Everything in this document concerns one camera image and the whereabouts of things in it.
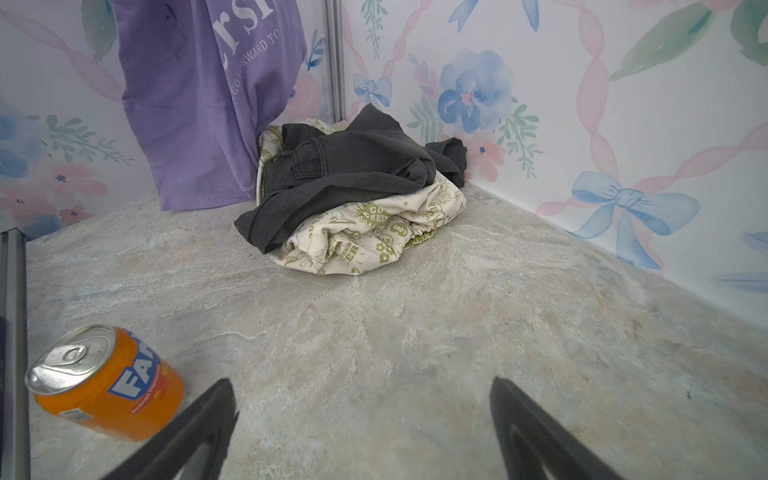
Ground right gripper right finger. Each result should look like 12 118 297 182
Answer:
489 377 621 480

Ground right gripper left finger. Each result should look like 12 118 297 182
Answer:
105 378 238 480

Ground purple t-shirt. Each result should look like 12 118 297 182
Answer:
112 0 306 211

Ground cream green-printed cloth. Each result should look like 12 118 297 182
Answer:
256 117 468 277

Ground orange Fanta can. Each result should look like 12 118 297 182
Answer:
25 324 185 442

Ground dark grey shorts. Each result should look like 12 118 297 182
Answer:
234 105 467 253

